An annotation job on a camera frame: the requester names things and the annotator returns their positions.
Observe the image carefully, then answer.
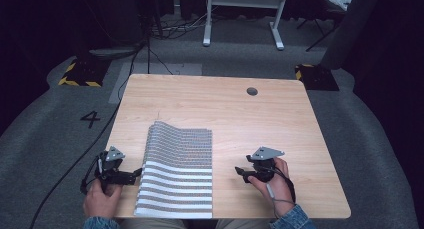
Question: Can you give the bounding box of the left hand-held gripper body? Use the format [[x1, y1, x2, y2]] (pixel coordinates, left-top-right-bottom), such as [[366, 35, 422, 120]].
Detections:
[[94, 145, 135, 191]]

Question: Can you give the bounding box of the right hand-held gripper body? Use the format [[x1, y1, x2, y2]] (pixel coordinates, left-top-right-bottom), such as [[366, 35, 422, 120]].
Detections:
[[245, 146, 286, 184]]

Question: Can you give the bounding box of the grey white striped cloth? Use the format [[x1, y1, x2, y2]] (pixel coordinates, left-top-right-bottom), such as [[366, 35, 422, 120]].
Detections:
[[133, 120, 214, 220]]

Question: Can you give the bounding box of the person's right hand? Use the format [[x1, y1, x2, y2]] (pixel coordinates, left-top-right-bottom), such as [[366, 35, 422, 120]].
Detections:
[[247, 156, 296, 219]]

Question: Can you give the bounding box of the person's left hand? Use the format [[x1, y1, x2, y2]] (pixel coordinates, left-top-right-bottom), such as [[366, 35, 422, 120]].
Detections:
[[82, 178, 124, 220]]

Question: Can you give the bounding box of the black yellow striped stand base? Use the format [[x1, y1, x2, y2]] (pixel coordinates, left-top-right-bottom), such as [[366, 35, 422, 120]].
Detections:
[[57, 56, 112, 89], [294, 63, 341, 92]]

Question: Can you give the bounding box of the dark stand with round foot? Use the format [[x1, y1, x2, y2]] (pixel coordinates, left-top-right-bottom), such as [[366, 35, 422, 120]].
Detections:
[[75, 0, 151, 61]]

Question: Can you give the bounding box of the black chair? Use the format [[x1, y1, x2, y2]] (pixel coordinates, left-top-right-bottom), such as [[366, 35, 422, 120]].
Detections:
[[295, 0, 354, 53]]

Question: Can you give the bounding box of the grey curtain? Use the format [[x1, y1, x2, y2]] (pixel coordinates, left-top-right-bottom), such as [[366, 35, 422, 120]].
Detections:
[[320, 0, 383, 71]]

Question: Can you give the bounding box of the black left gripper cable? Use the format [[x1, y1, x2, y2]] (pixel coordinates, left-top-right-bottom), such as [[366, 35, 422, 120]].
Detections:
[[79, 154, 102, 196]]

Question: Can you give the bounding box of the grey right gripper cable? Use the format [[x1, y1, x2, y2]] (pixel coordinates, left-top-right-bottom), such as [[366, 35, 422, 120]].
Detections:
[[265, 182, 297, 221]]

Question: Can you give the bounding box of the long black floor cable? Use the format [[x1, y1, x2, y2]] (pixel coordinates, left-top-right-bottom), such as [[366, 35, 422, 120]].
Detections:
[[28, 42, 151, 229]]

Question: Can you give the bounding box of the bundle of floor cables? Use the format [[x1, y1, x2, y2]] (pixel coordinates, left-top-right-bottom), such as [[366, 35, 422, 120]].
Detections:
[[149, 5, 218, 41]]

